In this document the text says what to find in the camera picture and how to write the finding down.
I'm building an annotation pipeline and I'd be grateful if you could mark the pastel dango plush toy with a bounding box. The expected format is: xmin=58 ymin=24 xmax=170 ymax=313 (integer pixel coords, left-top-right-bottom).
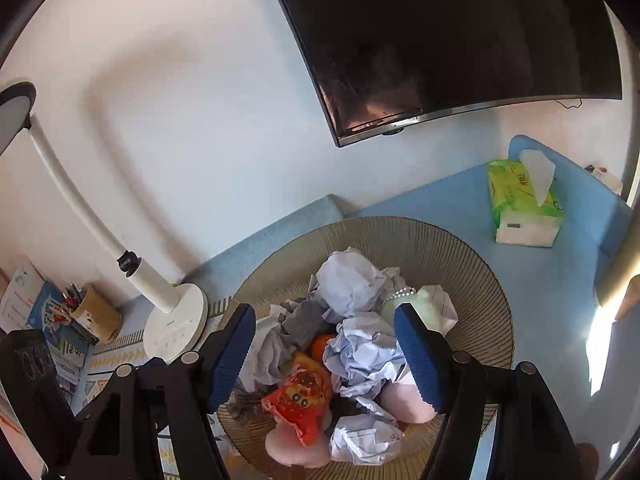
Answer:
xmin=265 ymin=285 xmax=458 ymax=468

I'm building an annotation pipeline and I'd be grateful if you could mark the blue white paper ball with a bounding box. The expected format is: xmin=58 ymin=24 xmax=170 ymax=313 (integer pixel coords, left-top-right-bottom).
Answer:
xmin=322 ymin=312 xmax=407 ymax=399

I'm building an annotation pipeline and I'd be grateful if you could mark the grey checked cloth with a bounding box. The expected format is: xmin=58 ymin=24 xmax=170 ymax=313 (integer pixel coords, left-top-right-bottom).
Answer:
xmin=236 ymin=299 xmax=333 ymax=394

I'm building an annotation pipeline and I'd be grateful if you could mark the black mesh pen holder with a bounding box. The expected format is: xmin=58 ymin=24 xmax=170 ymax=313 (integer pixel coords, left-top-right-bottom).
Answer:
xmin=70 ymin=318 xmax=100 ymax=346

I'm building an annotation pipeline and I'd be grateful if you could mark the gold ribbed glass bowl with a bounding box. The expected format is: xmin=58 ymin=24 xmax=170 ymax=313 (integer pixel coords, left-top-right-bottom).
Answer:
xmin=218 ymin=217 xmax=514 ymax=479

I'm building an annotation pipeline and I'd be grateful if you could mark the blue cover workbook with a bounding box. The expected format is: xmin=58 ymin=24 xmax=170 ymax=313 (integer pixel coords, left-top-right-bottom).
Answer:
xmin=27 ymin=280 xmax=91 ymax=396

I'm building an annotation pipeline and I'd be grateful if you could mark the white desk lamp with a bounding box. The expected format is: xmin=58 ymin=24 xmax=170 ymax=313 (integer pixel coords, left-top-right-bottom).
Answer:
xmin=1 ymin=81 xmax=208 ymax=363

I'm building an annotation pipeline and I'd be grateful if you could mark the kraft paper pen holder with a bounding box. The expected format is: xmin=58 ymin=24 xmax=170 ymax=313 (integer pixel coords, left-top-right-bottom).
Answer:
xmin=72 ymin=285 xmax=122 ymax=344

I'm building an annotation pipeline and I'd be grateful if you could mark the stack of books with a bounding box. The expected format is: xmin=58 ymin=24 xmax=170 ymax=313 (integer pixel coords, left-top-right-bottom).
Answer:
xmin=1 ymin=257 xmax=44 ymax=333

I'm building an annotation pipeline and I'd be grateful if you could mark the crumpled lined paper ball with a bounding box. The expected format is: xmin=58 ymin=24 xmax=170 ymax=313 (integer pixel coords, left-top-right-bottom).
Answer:
xmin=329 ymin=396 xmax=404 ymax=466

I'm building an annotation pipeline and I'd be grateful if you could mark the red snack packet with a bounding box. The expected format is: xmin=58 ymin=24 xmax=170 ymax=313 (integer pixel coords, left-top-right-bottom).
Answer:
xmin=262 ymin=352 xmax=333 ymax=446

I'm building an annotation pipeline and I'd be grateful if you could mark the crumpled paper in bowl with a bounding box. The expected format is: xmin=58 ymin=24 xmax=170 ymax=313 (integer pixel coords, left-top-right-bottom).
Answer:
xmin=308 ymin=247 xmax=407 ymax=324

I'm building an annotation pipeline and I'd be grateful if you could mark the green tissue pack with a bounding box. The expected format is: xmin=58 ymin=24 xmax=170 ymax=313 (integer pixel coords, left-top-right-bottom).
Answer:
xmin=487 ymin=150 xmax=564 ymax=248

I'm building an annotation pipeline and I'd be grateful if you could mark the black wall monitor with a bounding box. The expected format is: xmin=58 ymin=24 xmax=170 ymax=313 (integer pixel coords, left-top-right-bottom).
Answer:
xmin=279 ymin=0 xmax=623 ymax=146

